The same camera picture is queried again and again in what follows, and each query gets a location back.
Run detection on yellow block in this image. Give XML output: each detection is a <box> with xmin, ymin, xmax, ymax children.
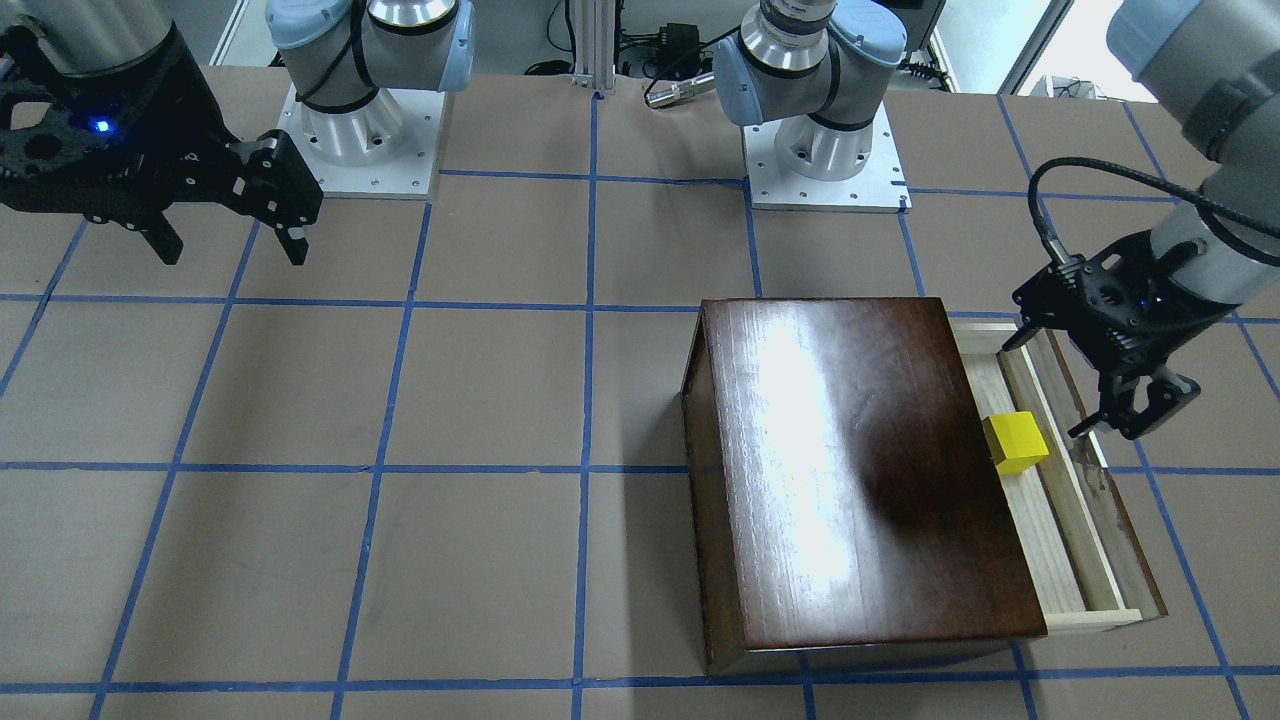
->
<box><xmin>982</xmin><ymin>411</ymin><xmax>1050</xmax><ymax>477</ymax></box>

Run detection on silver metal cylinder tool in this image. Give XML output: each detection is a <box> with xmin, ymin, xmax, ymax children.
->
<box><xmin>644</xmin><ymin>73</ymin><xmax>716</xmax><ymax>110</ymax></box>

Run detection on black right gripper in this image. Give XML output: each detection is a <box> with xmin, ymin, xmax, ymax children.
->
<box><xmin>3</xmin><ymin>24</ymin><xmax>323</xmax><ymax>266</ymax></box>

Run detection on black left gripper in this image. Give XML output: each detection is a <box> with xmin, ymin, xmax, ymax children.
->
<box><xmin>1001</xmin><ymin>231</ymin><xmax>1233</xmax><ymax>439</ymax></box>

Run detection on dark wooden drawer cabinet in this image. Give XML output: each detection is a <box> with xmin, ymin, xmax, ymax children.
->
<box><xmin>680</xmin><ymin>297</ymin><xmax>1047</xmax><ymax>676</ymax></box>

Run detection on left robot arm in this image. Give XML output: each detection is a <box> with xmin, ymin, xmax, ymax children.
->
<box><xmin>713</xmin><ymin>1</ymin><xmax>1279</xmax><ymax>439</ymax></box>

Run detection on light wood drawer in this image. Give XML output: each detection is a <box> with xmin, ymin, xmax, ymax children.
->
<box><xmin>951</xmin><ymin>318</ymin><xmax>1169</xmax><ymax>635</ymax></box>

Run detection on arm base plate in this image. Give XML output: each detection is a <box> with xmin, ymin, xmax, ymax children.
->
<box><xmin>278</xmin><ymin>86</ymin><xmax>452</xmax><ymax>201</ymax></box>
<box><xmin>742</xmin><ymin>105</ymin><xmax>913</xmax><ymax>213</ymax></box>

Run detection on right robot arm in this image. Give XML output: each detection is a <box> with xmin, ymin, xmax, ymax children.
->
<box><xmin>3</xmin><ymin>1</ymin><xmax>474</xmax><ymax>265</ymax></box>

